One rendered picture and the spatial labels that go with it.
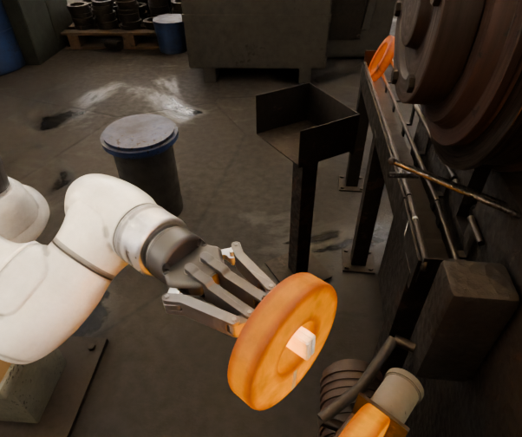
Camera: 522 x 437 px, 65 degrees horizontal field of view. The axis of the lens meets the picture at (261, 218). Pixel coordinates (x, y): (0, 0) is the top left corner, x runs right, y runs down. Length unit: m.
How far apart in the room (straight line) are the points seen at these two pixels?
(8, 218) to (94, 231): 0.61
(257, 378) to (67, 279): 0.30
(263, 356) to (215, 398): 1.02
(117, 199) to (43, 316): 0.18
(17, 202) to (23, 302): 0.59
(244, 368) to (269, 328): 0.05
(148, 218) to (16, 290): 0.19
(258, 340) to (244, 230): 1.50
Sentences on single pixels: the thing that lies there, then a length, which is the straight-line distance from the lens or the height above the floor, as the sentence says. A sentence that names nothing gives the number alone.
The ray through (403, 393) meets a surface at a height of 0.69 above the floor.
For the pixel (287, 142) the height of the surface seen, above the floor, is 0.60.
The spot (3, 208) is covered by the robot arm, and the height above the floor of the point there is 0.65.
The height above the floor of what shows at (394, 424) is 0.71.
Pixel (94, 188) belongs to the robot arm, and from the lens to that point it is 0.63.
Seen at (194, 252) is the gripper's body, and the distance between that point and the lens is 0.54.
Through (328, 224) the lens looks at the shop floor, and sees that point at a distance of 1.93.
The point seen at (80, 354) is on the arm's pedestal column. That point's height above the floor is 0.02.
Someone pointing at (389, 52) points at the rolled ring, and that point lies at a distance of 1.81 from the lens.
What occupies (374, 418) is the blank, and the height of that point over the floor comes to 0.77.
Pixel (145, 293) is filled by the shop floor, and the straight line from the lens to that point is 1.70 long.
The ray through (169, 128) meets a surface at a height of 0.43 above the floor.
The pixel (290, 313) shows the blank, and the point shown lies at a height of 0.95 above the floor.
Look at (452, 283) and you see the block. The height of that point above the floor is 0.80.
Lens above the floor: 1.27
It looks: 41 degrees down
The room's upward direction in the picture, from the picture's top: 1 degrees counter-clockwise
